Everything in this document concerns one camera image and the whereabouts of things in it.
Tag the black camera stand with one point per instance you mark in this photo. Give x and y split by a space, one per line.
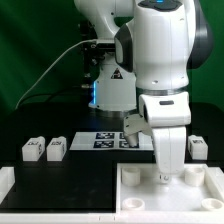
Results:
90 63

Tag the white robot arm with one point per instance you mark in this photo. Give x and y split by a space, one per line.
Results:
144 76

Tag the white front fence bar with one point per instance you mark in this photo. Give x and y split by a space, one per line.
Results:
156 218

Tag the white sheet with markers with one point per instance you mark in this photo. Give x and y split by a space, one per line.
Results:
108 141

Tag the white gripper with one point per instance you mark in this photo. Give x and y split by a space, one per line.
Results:
168 143

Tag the white left fence block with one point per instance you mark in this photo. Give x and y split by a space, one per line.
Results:
7 180

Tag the black mounted camera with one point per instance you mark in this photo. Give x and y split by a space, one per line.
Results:
106 44

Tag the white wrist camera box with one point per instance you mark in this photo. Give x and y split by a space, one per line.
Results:
165 111

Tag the white square tabletop part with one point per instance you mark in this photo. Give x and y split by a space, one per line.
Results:
197 188

